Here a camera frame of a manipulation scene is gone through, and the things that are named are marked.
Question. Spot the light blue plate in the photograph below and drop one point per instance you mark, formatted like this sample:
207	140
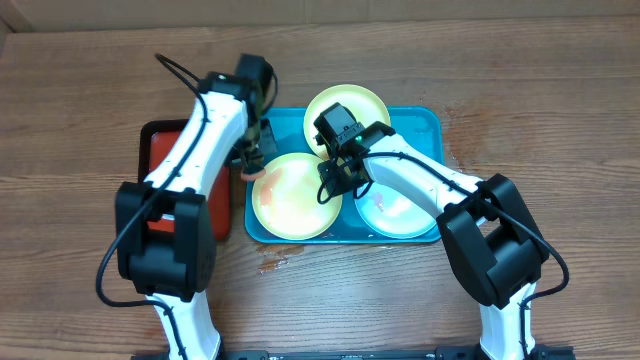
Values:
391	214

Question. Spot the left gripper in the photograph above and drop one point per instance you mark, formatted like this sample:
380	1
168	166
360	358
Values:
267	142

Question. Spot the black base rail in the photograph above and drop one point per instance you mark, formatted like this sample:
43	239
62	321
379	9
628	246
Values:
541	352

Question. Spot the dark sponge with orange base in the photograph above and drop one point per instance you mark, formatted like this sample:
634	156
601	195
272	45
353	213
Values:
250	174

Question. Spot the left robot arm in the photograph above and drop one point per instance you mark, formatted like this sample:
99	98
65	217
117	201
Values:
164	241

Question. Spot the green plate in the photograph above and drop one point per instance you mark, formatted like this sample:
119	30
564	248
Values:
365	105
284	200

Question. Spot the green plate back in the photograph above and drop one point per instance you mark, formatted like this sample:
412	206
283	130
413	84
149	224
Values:
365	105

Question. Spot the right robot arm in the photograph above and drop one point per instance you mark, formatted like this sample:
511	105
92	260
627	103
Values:
492	243

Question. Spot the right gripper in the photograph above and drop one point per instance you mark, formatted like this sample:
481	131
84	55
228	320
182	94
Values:
340	187

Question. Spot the red and black tray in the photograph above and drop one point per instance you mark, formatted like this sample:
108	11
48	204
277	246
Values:
156	140

